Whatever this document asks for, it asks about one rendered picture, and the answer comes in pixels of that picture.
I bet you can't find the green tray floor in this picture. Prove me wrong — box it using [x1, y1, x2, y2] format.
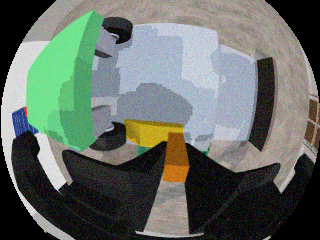
[141, 147, 152, 153]

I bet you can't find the green tray rim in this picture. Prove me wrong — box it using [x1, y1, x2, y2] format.
[136, 145, 209, 156]

